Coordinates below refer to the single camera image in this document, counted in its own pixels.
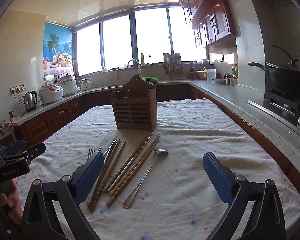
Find wooden utensil holder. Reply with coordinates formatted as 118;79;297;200
111;75;157;132

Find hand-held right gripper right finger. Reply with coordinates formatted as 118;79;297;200
203;152;287;240

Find wooden lower cabinets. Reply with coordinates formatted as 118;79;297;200
14;82;198;147

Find black wok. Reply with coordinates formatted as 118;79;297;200
248;62;300;93

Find large white cooker pot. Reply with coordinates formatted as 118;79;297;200
60;73;78;96

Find tropical fruit wall poster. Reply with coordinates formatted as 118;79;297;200
43;22;73;76

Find dish rack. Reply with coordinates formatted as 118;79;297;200
163;52;185;75

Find person's left hand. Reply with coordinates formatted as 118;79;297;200
0;180;23;230

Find white red rice cooker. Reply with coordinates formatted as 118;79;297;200
39;84;64;105

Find small white pot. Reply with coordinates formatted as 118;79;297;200
80;78;92;91

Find wooden cabinets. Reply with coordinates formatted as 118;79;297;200
179;0;237;50
14;82;198;147

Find metal fork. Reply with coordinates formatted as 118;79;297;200
86;147;102;207

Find black power cable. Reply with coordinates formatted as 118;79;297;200
8;92;42;118

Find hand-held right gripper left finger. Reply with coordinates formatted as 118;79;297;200
20;151;105;240

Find white floral tablecloth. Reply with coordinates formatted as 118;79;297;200
14;99;300;240

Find kitchen window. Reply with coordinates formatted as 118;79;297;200
74;6;208;77

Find wooden upper cabinets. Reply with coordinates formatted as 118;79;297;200
179;0;237;50

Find wok lid handle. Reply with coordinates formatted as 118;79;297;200
272;45;299;67

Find steel electric kettle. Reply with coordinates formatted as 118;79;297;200
24;91;38;112

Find wooden chopstick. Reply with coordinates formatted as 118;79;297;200
109;135;157;197
102;141;127;193
110;135;159;199
105;137;160;206
89;139;122;212

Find gas stove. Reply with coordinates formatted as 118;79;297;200
247;89;300;130

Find wall socket strip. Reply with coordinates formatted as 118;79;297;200
10;83;26;94

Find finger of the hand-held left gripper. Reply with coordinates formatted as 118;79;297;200
0;140;27;159
24;142;47;166

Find curved sink faucet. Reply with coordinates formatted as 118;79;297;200
127;59;142;77

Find long metal spoon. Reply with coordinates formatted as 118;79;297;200
123;148;169;209

